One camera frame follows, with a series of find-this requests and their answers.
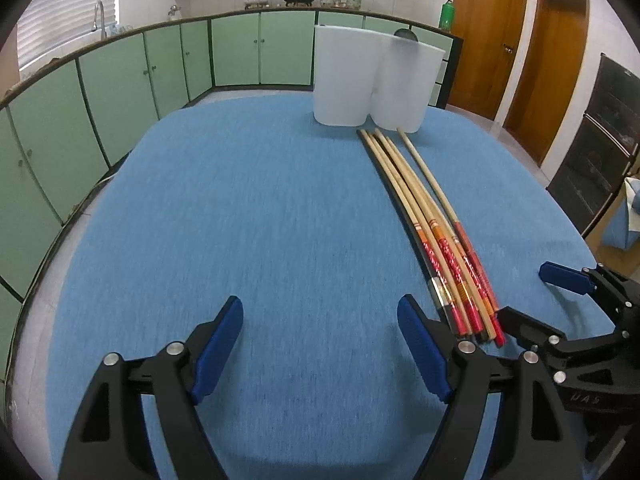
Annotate light bamboo chopstick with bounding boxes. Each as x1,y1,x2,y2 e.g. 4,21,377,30
374,129,506,348

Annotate chopstick with red end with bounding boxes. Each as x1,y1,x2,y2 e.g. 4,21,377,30
358,129,472,337

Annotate white window blind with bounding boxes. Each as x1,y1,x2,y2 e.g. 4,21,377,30
17,0,117,68

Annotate green bottle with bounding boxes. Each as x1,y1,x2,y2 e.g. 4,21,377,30
438,0,456,32

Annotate chopstick with orange band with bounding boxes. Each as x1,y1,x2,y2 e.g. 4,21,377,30
363,129,496,340

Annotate small kettle on counter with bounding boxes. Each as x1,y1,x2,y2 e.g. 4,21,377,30
167,4,180,21

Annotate green lower kitchen cabinets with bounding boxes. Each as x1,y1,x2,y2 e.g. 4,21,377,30
0,8,464,401

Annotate black glass cabinet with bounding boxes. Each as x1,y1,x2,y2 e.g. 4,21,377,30
547,54,639,235

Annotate chrome sink faucet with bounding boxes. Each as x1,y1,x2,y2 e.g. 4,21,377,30
91,0,107,40

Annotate brown wooden door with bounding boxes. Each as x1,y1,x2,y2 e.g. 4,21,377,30
449,0,526,119
503,0,590,164

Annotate white utensil holder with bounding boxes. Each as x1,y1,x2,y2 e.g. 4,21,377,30
312,25,445,133

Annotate blue table mat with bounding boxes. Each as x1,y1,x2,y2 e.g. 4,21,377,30
44,95,618,480

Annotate glass jars on counter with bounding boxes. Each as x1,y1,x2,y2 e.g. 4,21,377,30
319,0,362,10

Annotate black chopstick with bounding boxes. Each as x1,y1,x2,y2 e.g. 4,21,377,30
358,129,464,336

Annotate dark red chopstick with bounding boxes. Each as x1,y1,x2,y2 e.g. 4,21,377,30
397,128,499,315

